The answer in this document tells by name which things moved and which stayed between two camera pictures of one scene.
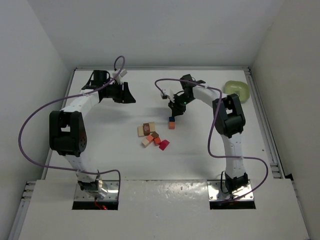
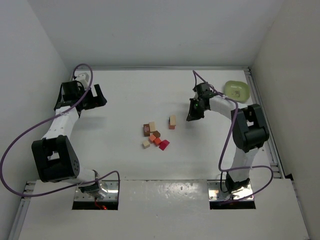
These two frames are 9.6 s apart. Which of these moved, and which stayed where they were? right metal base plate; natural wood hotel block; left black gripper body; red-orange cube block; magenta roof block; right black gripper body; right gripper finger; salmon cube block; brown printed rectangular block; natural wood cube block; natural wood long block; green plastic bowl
Moved: right black gripper body; natural wood hotel block; left black gripper body; salmon cube block; right gripper finger
Stayed: natural wood long block; right metal base plate; green plastic bowl; red-orange cube block; natural wood cube block; brown printed rectangular block; magenta roof block
